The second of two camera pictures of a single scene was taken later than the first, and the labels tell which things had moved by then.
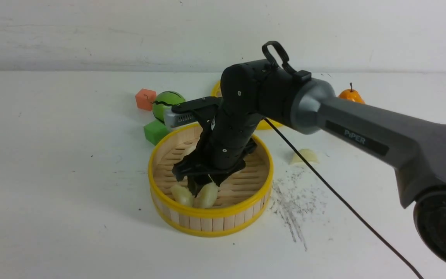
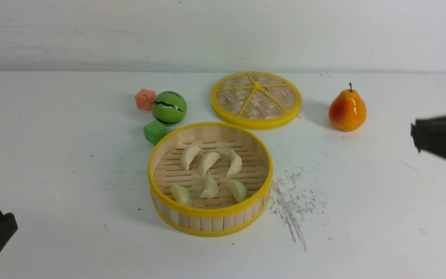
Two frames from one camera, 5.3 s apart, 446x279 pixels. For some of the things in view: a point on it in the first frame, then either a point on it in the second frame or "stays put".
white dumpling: (309, 156) -> (238, 190)
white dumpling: (182, 194) stays put
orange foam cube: (145, 99) stays put
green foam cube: (155, 131) stays put
